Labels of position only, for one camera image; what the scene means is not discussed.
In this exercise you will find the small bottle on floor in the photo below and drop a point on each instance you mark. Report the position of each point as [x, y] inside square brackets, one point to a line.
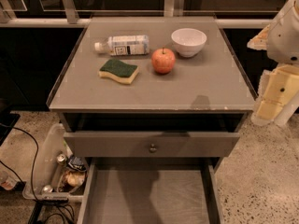
[7, 182]

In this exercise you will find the silver can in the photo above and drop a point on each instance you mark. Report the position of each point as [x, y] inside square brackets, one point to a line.
[47, 189]
[61, 159]

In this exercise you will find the clear plastic water bottle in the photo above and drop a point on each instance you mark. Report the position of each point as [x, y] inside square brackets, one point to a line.
[124, 45]

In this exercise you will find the grey top drawer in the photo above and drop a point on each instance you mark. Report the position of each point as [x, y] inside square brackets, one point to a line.
[136, 144]

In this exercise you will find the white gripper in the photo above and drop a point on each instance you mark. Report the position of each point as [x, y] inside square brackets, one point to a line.
[284, 39]

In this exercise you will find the grey drawer cabinet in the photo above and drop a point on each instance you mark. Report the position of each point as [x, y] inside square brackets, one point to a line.
[209, 92]

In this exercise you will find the silver can lower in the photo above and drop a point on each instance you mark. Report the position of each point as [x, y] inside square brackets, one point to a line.
[47, 189]

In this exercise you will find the green and yellow sponge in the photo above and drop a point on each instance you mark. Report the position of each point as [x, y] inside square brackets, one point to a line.
[119, 71]

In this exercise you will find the white ceramic bowl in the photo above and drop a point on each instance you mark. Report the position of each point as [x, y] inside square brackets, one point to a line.
[188, 41]

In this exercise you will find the metal railing frame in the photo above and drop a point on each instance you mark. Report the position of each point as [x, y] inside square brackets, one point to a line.
[78, 13]

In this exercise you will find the clear plastic storage bin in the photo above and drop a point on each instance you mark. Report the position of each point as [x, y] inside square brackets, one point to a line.
[48, 172]

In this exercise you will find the round metal drawer knob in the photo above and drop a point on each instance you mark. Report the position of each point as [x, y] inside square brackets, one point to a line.
[152, 148]

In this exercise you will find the crumpled snack packet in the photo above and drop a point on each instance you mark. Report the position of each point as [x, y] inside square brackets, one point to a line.
[70, 181]

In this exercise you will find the open grey middle drawer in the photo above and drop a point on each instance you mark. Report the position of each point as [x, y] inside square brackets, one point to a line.
[151, 191]

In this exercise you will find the silver can upper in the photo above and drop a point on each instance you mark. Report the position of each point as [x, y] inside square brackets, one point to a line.
[61, 159]

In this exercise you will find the red apple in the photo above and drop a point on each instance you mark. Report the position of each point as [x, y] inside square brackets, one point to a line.
[163, 60]

